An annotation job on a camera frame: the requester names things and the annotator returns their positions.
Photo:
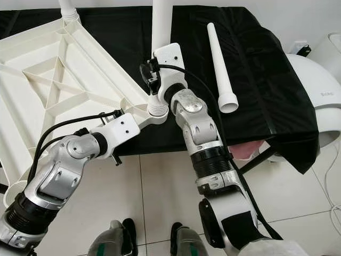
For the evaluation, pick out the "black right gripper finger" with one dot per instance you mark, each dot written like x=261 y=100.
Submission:
x=147 y=72

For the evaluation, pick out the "white plastic table top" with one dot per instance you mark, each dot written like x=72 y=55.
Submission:
x=26 y=106

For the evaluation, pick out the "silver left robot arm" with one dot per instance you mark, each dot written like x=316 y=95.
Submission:
x=61 y=170

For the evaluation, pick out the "grey robot right leg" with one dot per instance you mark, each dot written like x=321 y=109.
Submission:
x=189 y=242

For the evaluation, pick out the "black tablecloth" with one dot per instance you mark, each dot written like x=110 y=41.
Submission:
x=272 y=80

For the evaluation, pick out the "white round appliance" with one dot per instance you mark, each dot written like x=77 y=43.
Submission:
x=317 y=90

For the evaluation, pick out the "white rounded plastic container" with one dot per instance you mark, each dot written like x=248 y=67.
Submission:
x=329 y=50

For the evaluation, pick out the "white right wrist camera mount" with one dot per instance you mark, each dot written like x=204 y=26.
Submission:
x=171 y=56

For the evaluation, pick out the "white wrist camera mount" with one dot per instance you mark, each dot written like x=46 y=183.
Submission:
x=122 y=130
x=171 y=56

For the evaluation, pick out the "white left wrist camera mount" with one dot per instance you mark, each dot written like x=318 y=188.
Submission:
x=122 y=130

